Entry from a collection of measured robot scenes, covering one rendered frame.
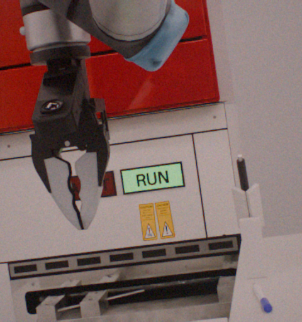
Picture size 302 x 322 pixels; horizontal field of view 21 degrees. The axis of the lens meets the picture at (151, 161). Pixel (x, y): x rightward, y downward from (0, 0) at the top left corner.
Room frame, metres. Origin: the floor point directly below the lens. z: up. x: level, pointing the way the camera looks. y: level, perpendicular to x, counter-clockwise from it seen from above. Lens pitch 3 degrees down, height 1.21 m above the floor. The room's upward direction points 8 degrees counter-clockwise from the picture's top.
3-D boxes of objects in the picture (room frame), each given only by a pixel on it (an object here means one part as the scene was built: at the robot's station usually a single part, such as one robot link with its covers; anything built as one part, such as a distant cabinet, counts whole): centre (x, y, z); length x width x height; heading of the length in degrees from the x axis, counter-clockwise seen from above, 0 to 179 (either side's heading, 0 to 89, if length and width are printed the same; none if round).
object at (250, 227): (1.19, -0.13, 1.03); 0.06 x 0.04 x 0.13; 172
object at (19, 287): (1.54, 0.08, 0.89); 0.44 x 0.02 x 0.10; 82
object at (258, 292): (1.03, -0.11, 0.97); 0.14 x 0.01 x 0.01; 179
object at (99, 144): (0.95, 0.07, 1.19); 0.05 x 0.02 x 0.09; 82
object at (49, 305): (1.48, 0.22, 0.89); 0.08 x 0.03 x 0.03; 172
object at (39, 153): (0.96, 0.11, 1.18); 0.05 x 0.02 x 0.09; 82
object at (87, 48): (0.98, 0.09, 1.25); 0.09 x 0.08 x 0.12; 172
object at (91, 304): (1.47, 0.14, 0.89); 0.08 x 0.03 x 0.03; 172
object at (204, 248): (1.55, 0.08, 0.96); 0.44 x 0.01 x 0.02; 82
